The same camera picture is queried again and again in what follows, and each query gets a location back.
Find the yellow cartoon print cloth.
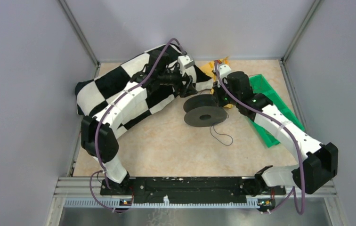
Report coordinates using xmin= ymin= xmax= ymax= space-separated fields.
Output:
xmin=203 ymin=56 xmax=233 ymax=109

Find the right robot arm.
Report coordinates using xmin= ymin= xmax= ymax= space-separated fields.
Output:
xmin=213 ymin=71 xmax=339 ymax=194

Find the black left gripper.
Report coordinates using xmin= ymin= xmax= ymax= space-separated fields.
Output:
xmin=158 ymin=63 xmax=197 ymax=97

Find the black white checkered pillow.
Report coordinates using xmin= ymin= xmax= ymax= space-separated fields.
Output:
xmin=74 ymin=43 xmax=214 ymax=139

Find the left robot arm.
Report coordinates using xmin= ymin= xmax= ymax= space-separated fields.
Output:
xmin=75 ymin=46 xmax=209 ymax=195

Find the green three-compartment plastic bin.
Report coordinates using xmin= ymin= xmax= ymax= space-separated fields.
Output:
xmin=247 ymin=74 xmax=306 ymax=148

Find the aluminium front rail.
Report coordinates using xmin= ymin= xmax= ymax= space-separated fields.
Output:
xmin=46 ymin=175 xmax=348 ymax=226

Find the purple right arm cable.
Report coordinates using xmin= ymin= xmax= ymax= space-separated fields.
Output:
xmin=214 ymin=60 xmax=306 ymax=216

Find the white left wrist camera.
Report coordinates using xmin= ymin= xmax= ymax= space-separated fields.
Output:
xmin=177 ymin=55 xmax=195 ymax=76

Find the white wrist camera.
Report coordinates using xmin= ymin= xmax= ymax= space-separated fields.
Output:
xmin=217 ymin=64 xmax=233 ymax=83
xmin=177 ymin=55 xmax=195 ymax=76

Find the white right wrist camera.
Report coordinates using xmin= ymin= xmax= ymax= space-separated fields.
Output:
xmin=217 ymin=64 xmax=233 ymax=83

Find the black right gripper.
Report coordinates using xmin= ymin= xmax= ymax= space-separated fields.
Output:
xmin=211 ymin=78 xmax=240 ymax=108

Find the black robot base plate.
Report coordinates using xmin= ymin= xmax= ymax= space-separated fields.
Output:
xmin=100 ymin=177 xmax=286 ymax=204

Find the blue cable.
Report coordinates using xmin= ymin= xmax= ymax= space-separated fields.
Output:
xmin=210 ymin=120 xmax=234 ymax=147

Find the grey plastic cable spool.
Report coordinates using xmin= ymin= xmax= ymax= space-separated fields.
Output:
xmin=183 ymin=94 xmax=227 ymax=127

